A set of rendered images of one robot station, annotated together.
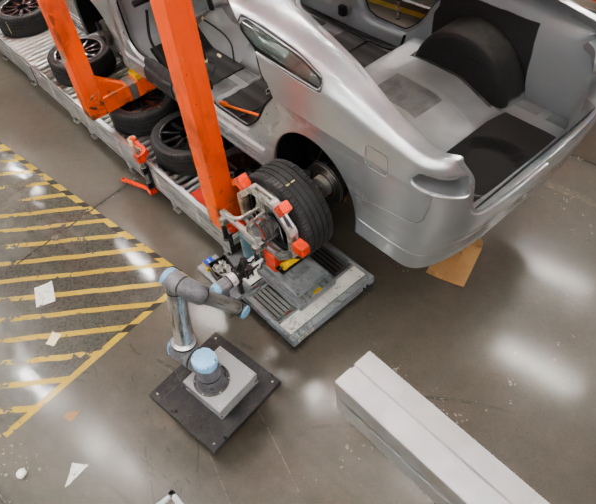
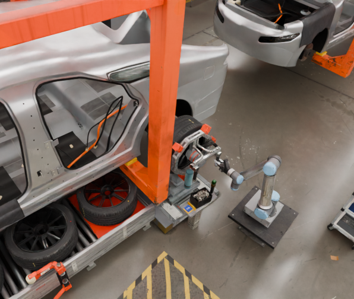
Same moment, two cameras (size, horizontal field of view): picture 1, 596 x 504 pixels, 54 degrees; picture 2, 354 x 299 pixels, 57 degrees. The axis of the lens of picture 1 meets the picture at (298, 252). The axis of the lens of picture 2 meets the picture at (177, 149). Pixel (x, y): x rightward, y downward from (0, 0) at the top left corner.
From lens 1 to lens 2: 421 cm
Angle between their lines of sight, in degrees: 62
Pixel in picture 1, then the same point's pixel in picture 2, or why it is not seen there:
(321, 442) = not seen: hidden behind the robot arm
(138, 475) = (303, 269)
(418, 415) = not seen: outside the picture
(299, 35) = (147, 53)
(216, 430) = (287, 212)
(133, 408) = (265, 277)
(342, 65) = not seen: hidden behind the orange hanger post
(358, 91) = (189, 50)
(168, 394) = (272, 237)
